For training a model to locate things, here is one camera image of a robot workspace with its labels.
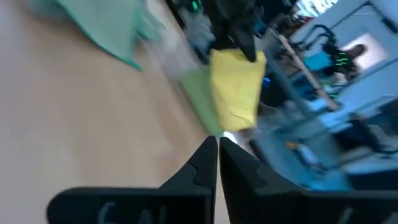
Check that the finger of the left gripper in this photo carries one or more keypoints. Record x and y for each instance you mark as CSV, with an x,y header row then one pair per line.
x,y
247,40

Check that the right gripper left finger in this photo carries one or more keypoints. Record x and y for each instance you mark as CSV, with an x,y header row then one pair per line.
x,y
133,205

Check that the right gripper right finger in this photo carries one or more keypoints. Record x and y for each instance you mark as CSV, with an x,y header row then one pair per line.
x,y
295,208

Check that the yellow microfiber towel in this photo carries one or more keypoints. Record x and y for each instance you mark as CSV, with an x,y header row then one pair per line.
x,y
236,90

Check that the bright green microfiber towel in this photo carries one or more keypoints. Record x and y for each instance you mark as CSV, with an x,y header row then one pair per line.
x,y
199,93

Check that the pale green microfiber towel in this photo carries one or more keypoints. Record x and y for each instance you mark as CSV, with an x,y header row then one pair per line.
x,y
105,21

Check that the person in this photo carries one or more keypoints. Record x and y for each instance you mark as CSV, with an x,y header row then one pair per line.
x,y
354,54

